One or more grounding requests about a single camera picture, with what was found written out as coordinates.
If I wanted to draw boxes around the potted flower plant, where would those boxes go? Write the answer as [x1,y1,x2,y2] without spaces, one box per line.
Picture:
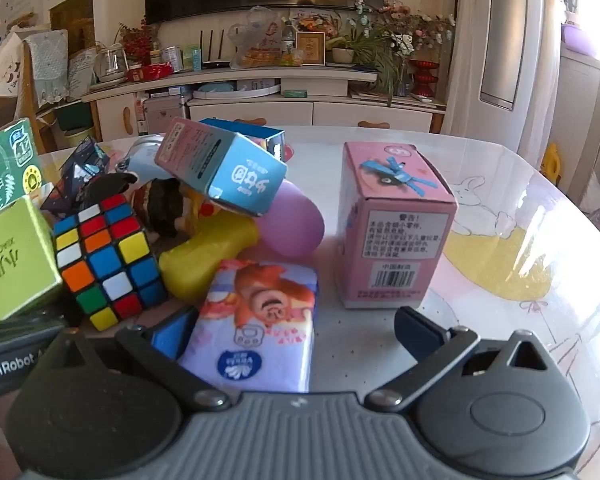
[325,0,456,98]

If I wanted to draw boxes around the silver penguin toy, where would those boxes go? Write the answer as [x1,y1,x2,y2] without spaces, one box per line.
[116,134,171,185]

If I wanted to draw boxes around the purple plastic egg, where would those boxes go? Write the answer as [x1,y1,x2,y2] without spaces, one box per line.
[256,180,325,258]

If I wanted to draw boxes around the plastic bag with food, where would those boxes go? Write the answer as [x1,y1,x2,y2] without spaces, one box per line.
[228,6,282,70]

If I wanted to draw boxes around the wooden picture frame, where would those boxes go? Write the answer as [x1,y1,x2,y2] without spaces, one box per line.
[296,32,326,66]

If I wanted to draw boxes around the black wifi router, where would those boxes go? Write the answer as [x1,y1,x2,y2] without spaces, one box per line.
[199,29,230,70]

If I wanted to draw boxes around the dark haired figurine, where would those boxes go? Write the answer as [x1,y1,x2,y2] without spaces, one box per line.
[82,171,207,241]

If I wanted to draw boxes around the white tv cabinet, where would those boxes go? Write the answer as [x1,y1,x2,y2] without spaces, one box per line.
[82,66,445,140]

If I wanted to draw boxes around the pink storage box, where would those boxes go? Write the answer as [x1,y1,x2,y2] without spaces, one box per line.
[144,96,187,134]

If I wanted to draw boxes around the red candle stand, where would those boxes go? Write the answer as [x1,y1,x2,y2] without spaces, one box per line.
[410,58,439,99]

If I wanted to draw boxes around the lime green medicine box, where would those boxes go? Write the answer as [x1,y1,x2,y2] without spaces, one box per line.
[0,196,62,321]

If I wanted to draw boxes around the red berry bouquet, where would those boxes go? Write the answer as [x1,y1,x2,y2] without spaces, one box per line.
[116,18,159,66]

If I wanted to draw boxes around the wooden chair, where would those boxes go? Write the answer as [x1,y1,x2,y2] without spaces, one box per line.
[0,29,71,151]

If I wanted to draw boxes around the black starry small box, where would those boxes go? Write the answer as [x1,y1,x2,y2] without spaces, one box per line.
[41,136,109,219]

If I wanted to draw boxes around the blue medicine box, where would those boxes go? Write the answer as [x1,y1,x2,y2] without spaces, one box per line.
[201,118,288,162]

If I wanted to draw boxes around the tissue pack with cartoon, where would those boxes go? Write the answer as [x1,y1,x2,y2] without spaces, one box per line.
[178,260,318,396]

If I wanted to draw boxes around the green milk carton box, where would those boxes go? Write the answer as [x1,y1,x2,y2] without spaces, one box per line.
[0,118,45,210]

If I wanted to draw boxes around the yellow plastic toy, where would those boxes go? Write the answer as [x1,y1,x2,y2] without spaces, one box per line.
[158,210,259,304]

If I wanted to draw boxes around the blue pink character box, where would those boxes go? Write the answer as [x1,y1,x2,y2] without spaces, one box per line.
[155,118,287,217]

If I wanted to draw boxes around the pink barcode toy box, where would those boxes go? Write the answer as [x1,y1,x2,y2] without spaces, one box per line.
[334,141,458,309]

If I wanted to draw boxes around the glass teapot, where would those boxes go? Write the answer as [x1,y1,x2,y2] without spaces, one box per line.
[94,44,129,82]

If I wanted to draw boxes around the red snack package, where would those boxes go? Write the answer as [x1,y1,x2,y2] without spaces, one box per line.
[126,63,173,82]

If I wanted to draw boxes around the rubiks cube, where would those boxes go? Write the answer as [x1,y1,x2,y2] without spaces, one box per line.
[54,194,168,332]

